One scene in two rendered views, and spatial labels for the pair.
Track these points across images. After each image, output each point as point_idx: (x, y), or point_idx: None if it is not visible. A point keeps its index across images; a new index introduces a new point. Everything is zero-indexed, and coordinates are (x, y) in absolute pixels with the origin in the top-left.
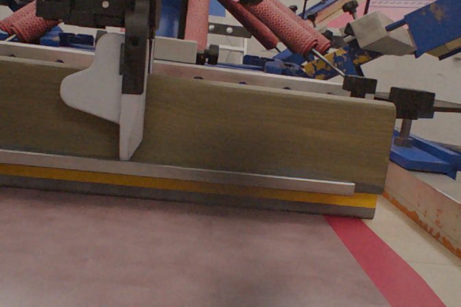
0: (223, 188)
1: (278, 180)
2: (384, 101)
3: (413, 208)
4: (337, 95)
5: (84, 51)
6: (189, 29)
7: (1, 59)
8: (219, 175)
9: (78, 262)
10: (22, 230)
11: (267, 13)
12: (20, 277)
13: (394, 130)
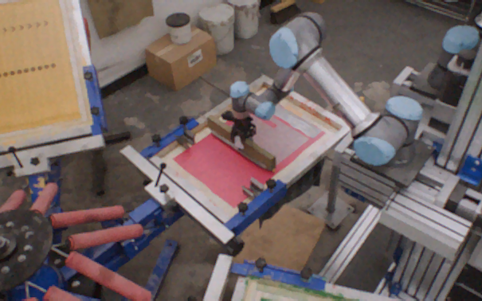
0: None
1: None
2: (209, 115)
3: (204, 126)
4: (213, 120)
5: (101, 300)
6: (110, 211)
7: (257, 145)
8: None
9: (262, 138)
10: (263, 146)
11: (52, 197)
12: (269, 138)
13: (173, 131)
